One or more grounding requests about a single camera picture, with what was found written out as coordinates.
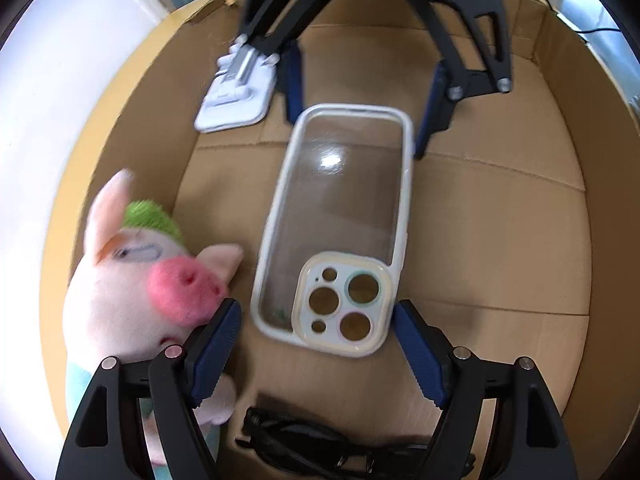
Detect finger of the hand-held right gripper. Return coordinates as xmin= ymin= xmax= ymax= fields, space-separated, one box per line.
xmin=395 ymin=0 xmax=513 ymax=159
xmin=239 ymin=0 xmax=341 ymax=125

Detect black sunglasses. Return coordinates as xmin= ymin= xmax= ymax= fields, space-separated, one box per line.
xmin=235 ymin=406 xmax=476 ymax=480

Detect white phone stand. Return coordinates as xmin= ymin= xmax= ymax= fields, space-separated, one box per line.
xmin=194 ymin=32 xmax=278 ymax=134

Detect brown cardboard box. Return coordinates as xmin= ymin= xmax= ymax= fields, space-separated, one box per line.
xmin=40 ymin=0 xmax=640 ymax=480

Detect pink pig plush toy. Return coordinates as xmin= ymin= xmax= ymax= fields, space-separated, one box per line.
xmin=65 ymin=169 xmax=246 ymax=480

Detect clear white phone case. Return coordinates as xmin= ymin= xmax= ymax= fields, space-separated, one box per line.
xmin=250 ymin=104 xmax=415 ymax=358

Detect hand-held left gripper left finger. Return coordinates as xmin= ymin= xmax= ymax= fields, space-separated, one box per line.
xmin=55 ymin=298 xmax=242 ymax=480

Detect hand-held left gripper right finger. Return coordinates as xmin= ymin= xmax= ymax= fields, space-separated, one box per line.
xmin=392 ymin=300 xmax=581 ymax=480

